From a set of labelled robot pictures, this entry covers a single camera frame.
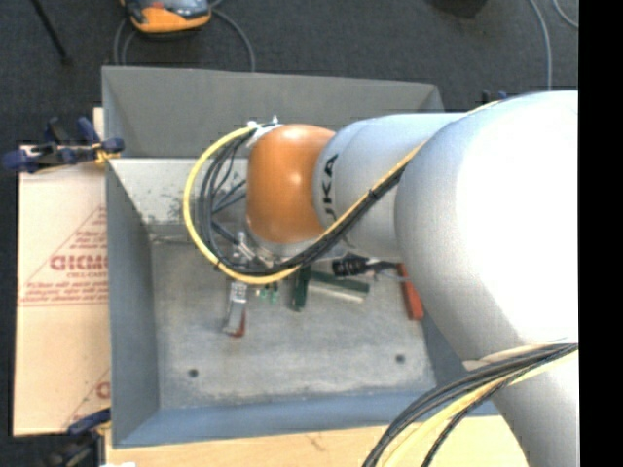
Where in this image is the brown cardboard board, red print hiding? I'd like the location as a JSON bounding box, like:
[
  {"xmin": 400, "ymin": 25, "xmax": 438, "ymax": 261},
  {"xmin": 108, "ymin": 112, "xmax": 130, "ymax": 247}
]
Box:
[{"xmin": 11, "ymin": 157, "xmax": 113, "ymax": 438}]

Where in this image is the black cylinder on white bracket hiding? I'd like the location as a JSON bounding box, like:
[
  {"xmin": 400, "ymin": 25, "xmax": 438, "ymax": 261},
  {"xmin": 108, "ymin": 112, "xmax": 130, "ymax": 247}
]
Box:
[{"xmin": 331, "ymin": 255, "xmax": 396, "ymax": 279}]

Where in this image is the grey metal bin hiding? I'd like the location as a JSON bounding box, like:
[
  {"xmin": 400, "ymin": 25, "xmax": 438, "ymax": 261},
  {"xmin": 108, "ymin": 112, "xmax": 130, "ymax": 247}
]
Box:
[{"xmin": 100, "ymin": 65, "xmax": 498, "ymax": 449}]

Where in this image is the pale grey-green flat block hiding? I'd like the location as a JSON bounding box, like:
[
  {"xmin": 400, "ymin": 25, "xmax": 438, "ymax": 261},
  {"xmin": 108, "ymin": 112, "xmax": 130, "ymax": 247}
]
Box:
[{"xmin": 309, "ymin": 283, "xmax": 366, "ymax": 305}]

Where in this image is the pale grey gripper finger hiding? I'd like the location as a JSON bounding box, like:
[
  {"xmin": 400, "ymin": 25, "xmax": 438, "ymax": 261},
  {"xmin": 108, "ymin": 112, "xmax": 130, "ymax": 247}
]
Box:
[{"xmin": 221, "ymin": 281, "xmax": 248, "ymax": 336}]

